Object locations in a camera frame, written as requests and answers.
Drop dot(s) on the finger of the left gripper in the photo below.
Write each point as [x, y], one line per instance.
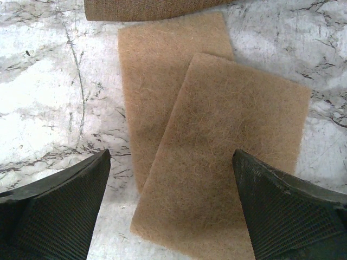
[54, 217]
[287, 217]

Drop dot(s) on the brown cloth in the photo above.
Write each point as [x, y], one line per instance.
[144, 10]

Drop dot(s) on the brown cork mat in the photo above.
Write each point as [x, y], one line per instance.
[190, 201]
[154, 59]

